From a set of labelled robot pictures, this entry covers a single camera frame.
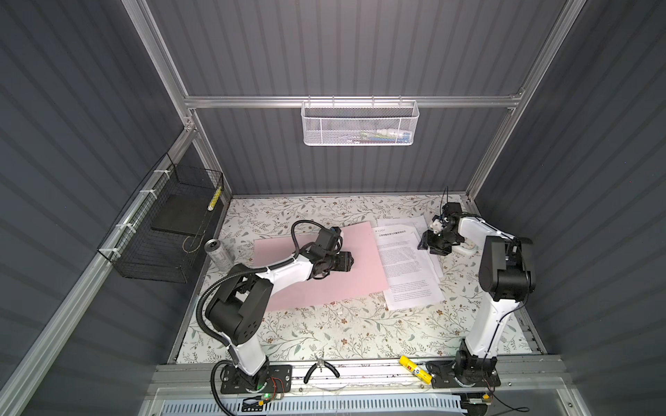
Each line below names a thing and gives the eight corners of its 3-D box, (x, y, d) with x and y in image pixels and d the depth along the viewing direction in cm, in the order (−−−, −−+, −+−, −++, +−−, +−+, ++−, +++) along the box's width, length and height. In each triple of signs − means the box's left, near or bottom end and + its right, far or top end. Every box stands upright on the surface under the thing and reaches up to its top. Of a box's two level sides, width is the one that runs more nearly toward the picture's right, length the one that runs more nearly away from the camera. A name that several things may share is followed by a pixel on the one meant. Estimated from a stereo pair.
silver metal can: (217, 273, 98) (201, 251, 86) (221, 260, 101) (206, 238, 90) (232, 273, 98) (218, 251, 86) (236, 260, 101) (223, 238, 90)
